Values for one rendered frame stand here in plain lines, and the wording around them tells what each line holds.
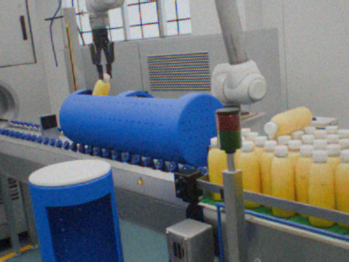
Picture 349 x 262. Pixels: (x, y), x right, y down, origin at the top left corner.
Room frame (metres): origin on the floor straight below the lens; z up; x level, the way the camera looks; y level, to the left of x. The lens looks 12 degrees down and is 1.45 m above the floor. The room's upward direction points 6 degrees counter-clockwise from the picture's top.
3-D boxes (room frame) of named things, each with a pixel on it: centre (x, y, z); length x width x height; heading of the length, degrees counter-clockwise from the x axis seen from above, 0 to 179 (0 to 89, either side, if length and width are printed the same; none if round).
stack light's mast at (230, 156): (1.15, -0.14, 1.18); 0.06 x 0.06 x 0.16
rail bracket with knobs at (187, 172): (1.51, -0.03, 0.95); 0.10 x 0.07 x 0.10; 132
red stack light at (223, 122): (1.15, -0.14, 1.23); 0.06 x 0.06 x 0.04
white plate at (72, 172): (1.54, 0.37, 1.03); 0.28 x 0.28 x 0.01
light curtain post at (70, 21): (3.01, 0.59, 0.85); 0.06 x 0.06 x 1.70; 42
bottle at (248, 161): (1.40, -0.22, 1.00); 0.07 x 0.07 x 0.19
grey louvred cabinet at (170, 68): (4.28, 0.09, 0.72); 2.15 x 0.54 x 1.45; 49
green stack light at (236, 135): (1.15, -0.14, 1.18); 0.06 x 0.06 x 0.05
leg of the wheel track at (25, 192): (3.24, 1.14, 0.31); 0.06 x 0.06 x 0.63; 42
